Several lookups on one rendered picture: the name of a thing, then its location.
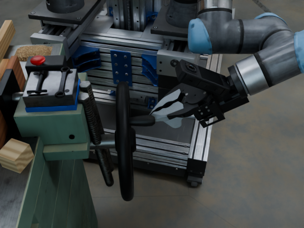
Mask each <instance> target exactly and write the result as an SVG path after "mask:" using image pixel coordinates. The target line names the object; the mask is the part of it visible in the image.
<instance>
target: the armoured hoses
mask: <svg viewBox="0 0 304 228"><path fill-rule="evenodd" d="M79 87H80V89H81V90H82V91H83V92H84V93H81V94H79V95H78V97H77V98H78V101H79V103H81V104H83V108H84V112H85V116H86V120H87V124H88V129H89V132H90V137H91V141H92V142H93V144H94V145H96V147H99V144H101V139H102V137H101V134H105V133H104V129H103V126H102V122H101V119H100V114H99V111H98V109H97V105H96V101H95V97H94V93H93V90H92V87H91V84H90V82H89V81H82V82H81V83H80V85H79ZM95 153H96V155H97V159H98V162H99V166H100V169H101V172H102V175H103V178H104V181H105V183H106V185H107V186H108V187H109V186H113V184H114V179H113V176H112V171H113V170H114V164H113V161H112V157H111V154H110V151H109V149H95Z"/></svg>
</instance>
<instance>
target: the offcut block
mask: <svg viewBox="0 0 304 228"><path fill-rule="evenodd" d="M33 158H34V154H33V152H32V149H31V147H30V145H29V144H27V143H24V142H22V141H19V140H16V139H13V138H11V139H10V140H9V141H8V142H7V143H6V144H5V145H4V146H3V147H2V148H1V149H0V163H1V165H2V167H4V168H7V169H9V170H12V171H15V172H17V173H21V172H22V171H23V170H24V168H25V167H26V166H27V165H28V164H29V163H30V162H31V160H32V159H33Z"/></svg>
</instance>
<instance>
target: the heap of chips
mask: <svg viewBox="0 0 304 228"><path fill-rule="evenodd" d="M51 52H52V47H48V46H44V45H34V46H22V47H19V48H17V51H16V53H15V56H18V58H19V61H20V62H24V61H27V59H28V57H29V56H37V55H41V56H50V55H51Z"/></svg>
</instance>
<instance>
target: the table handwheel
mask: <svg viewBox="0 0 304 228"><path fill-rule="evenodd" d="M129 118H131V109H130V95H129V86H128V84H127V82H125V81H121V82H119V83H118V84H117V88H116V131H115V133H114V134H101V137H102V139H101V144H99V147H96V145H94V144H93V142H92V141H91V140H90V150H94V149H97V148H99V149H110V148H115V150H116V151H117V157H118V170H119V184H120V191H121V196H122V198H123V200H125V201H131V200H132V199H133V197H134V177H133V152H135V151H136V132H135V129H134V128H132V126H130V125H129Z"/></svg>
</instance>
